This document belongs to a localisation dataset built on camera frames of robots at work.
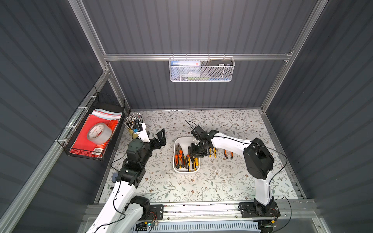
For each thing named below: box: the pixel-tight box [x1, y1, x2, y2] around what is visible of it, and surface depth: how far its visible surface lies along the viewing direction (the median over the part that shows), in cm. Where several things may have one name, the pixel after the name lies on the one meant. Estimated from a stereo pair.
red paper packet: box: [69, 108, 123, 158], surface depth 72 cm
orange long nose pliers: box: [174, 142, 184, 169], surface depth 91 cm
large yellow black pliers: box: [187, 156, 200, 172], surface depth 90 cm
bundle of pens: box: [123, 112, 144, 130], surface depth 93 cm
